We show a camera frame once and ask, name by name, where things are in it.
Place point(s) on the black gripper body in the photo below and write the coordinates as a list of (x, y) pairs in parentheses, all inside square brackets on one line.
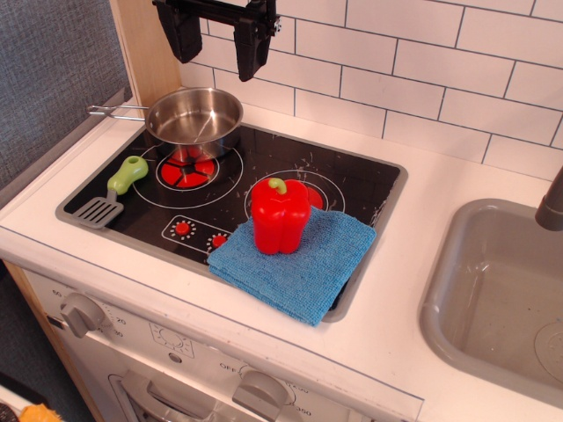
[(262, 13)]

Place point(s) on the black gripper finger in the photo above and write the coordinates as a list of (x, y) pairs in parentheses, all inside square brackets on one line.
[(252, 47), (182, 30)]

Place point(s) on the stainless steel pot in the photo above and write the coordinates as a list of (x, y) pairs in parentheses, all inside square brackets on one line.
[(193, 124)]

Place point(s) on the black toy stove top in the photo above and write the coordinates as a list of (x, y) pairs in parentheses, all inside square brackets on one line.
[(182, 212)]

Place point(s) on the red toy bell pepper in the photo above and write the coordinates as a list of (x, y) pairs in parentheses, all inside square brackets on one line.
[(280, 211)]

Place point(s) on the blue folded cloth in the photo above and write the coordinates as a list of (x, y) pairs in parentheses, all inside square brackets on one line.
[(304, 284)]

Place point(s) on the left grey oven knob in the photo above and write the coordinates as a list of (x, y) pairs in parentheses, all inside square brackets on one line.
[(81, 314)]

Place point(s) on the grey oven knob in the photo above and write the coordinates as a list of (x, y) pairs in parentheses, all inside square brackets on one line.
[(261, 394), (81, 314)]

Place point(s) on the grey sink basin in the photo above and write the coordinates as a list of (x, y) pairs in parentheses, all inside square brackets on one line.
[(493, 308)]

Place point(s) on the grey faucet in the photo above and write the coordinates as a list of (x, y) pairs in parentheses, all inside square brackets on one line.
[(549, 214)]

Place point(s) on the right grey oven knob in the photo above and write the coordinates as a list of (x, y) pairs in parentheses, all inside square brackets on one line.
[(261, 394)]

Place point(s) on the orange object at corner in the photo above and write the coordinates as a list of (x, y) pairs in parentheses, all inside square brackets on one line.
[(38, 413)]

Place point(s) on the wooden side post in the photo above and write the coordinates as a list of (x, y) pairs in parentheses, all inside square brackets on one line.
[(153, 70)]

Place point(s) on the green handled grey spatula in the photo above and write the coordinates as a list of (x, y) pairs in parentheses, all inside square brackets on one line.
[(100, 211)]

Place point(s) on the grey oven door handle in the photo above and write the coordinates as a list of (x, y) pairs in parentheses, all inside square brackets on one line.
[(166, 399)]

